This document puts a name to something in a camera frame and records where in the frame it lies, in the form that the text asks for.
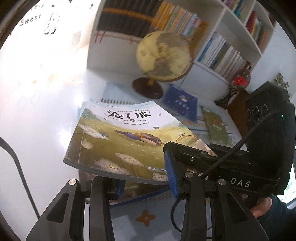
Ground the white bookshelf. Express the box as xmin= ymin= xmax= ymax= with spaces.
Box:
xmin=87 ymin=1 xmax=275 ymax=99

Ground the potted green plant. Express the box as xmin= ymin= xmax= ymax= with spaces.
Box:
xmin=274 ymin=72 xmax=289 ymax=90

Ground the olive green book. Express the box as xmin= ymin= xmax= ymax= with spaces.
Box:
xmin=201 ymin=106 xmax=232 ymax=147

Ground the red flower ornament on stand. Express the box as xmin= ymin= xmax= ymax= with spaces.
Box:
xmin=214 ymin=68 xmax=251 ymax=109

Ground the white blue book row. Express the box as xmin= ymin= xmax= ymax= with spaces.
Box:
xmin=197 ymin=32 xmax=251 ymax=81

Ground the dark blue fairy tale book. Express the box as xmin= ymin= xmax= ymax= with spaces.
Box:
xmin=163 ymin=84 xmax=198 ymax=123

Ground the antique yellow globe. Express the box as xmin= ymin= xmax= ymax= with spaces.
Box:
xmin=132 ymin=31 xmax=194 ymax=99

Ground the upper shelf book row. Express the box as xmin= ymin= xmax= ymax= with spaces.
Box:
xmin=221 ymin=1 xmax=275 ymax=53

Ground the black book set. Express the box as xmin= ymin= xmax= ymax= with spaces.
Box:
xmin=96 ymin=0 xmax=162 ymax=38

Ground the person's right hand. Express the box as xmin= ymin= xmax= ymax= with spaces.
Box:
xmin=250 ymin=197 xmax=273 ymax=218

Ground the yellow meadow book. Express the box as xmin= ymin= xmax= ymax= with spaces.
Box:
xmin=63 ymin=101 xmax=213 ymax=185

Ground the yellow orange book row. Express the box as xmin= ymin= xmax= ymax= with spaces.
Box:
xmin=149 ymin=1 xmax=208 ymax=49

